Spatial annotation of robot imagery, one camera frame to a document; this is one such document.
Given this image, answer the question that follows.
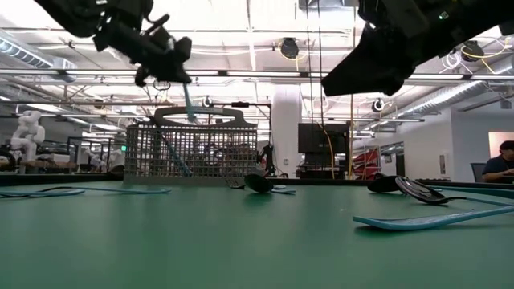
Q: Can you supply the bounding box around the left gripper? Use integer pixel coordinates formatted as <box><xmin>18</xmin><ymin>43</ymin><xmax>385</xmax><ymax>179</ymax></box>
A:
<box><xmin>94</xmin><ymin>18</ymin><xmax>193</xmax><ymax>88</ymax></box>

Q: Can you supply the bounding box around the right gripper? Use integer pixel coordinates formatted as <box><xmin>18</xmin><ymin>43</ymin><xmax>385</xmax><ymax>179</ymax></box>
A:
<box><xmin>320</xmin><ymin>0</ymin><xmax>455</xmax><ymax>97</ymax></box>

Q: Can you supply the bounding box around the grey plastic cutlery basket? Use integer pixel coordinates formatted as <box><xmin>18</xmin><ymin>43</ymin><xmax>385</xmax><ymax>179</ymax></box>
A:
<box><xmin>122</xmin><ymin>106</ymin><xmax>259</xmax><ymax>186</ymax></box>

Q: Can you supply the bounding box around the black monitor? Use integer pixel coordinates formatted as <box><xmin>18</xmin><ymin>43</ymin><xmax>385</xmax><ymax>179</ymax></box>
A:
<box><xmin>297</xmin><ymin>122</ymin><xmax>351</xmax><ymax>155</ymax></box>

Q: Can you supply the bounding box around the red cart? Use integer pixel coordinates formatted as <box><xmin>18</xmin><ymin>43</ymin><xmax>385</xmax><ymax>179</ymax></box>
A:
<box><xmin>352</xmin><ymin>146</ymin><xmax>381</xmax><ymax>178</ymax></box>

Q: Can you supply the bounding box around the long ceiling light bar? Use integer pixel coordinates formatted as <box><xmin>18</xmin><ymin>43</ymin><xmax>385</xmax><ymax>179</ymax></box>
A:
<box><xmin>0</xmin><ymin>67</ymin><xmax>514</xmax><ymax>86</ymax></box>

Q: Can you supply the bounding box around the white round column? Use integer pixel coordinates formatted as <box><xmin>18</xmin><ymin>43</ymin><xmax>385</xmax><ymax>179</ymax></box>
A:
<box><xmin>271</xmin><ymin>83</ymin><xmax>303</xmax><ymax>177</ymax></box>

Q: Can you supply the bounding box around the person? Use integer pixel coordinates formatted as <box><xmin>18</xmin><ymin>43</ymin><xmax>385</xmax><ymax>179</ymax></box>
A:
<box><xmin>481</xmin><ymin>140</ymin><xmax>514</xmax><ymax>185</ymax></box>

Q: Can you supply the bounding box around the green table mat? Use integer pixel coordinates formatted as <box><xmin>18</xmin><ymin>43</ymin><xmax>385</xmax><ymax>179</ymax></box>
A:
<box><xmin>0</xmin><ymin>180</ymin><xmax>514</xmax><ymax>289</ymax></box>

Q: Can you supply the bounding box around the grey ceiling air duct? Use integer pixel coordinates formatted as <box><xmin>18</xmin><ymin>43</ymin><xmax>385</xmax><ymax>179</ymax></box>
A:
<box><xmin>401</xmin><ymin>79</ymin><xmax>514</xmax><ymax>120</ymax></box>
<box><xmin>0</xmin><ymin>38</ymin><xmax>78</xmax><ymax>83</ymax></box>

